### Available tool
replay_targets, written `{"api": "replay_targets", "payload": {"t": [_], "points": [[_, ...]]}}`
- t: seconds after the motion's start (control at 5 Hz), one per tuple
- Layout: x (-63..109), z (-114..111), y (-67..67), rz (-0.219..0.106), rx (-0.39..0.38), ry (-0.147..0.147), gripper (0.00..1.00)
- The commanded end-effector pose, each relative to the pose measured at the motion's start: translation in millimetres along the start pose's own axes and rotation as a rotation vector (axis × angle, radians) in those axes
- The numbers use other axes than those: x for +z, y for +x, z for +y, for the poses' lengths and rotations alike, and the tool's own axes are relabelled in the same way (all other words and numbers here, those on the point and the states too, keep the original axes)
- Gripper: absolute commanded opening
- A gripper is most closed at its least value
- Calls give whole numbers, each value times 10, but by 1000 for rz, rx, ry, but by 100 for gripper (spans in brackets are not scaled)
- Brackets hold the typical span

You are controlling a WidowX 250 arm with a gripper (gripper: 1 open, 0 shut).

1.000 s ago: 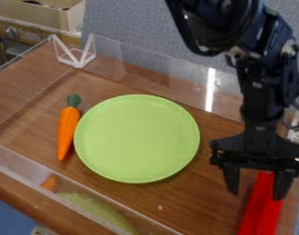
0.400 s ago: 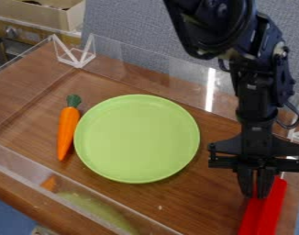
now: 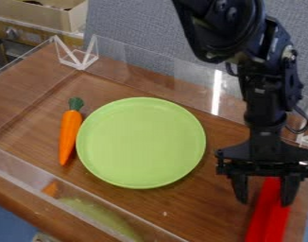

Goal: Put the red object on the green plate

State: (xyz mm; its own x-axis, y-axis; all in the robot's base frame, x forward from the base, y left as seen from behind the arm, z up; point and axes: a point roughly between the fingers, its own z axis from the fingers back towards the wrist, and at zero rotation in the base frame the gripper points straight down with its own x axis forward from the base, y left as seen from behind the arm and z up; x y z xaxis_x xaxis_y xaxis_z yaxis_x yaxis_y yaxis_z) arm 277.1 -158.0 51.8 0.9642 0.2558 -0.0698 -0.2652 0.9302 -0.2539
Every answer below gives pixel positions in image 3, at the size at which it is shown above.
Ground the cardboard box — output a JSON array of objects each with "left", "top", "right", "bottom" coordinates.
[{"left": 0, "top": 0, "right": 87, "bottom": 32}]

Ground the green round plate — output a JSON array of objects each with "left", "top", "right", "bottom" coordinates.
[{"left": 75, "top": 97, "right": 205, "bottom": 189}]

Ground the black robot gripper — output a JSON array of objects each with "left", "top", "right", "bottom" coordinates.
[{"left": 214, "top": 126, "right": 308, "bottom": 207}]

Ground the orange toy carrot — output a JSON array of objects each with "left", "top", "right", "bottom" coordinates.
[{"left": 58, "top": 97, "right": 83, "bottom": 165}]

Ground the red plastic block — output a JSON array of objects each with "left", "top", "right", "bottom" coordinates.
[{"left": 245, "top": 178, "right": 290, "bottom": 242}]

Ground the clear acrylic enclosure wall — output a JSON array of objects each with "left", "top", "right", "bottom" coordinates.
[{"left": 0, "top": 42, "right": 308, "bottom": 242}]

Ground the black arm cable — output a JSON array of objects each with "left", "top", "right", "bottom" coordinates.
[{"left": 283, "top": 105, "right": 308, "bottom": 135}]

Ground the wooden shelf with knob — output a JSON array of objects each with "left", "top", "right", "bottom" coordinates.
[{"left": 0, "top": 17, "right": 82, "bottom": 48}]

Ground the clear acrylic corner bracket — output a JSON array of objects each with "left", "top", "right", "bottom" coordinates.
[{"left": 53, "top": 36, "right": 98, "bottom": 71}]

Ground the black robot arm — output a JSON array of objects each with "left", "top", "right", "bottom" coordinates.
[{"left": 171, "top": 0, "right": 308, "bottom": 206}]

